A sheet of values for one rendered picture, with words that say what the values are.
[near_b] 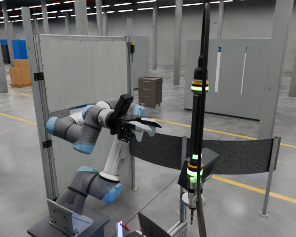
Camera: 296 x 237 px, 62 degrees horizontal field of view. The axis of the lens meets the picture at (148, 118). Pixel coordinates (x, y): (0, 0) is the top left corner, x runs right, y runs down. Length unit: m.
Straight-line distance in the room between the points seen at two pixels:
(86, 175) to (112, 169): 0.15
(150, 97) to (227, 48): 2.63
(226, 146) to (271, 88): 2.48
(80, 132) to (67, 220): 0.54
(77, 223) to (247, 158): 2.01
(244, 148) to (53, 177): 1.98
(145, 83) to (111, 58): 4.98
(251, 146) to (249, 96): 4.12
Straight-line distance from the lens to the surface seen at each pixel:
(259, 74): 6.77
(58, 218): 1.42
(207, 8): 0.60
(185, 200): 0.79
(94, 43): 2.64
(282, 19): 4.98
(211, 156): 1.63
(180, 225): 1.65
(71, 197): 1.37
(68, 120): 1.06
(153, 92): 7.60
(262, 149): 2.93
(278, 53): 4.96
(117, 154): 1.30
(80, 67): 2.55
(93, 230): 1.42
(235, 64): 6.88
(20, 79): 12.98
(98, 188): 1.34
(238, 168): 2.90
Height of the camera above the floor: 1.92
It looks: 17 degrees down
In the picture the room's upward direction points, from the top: straight up
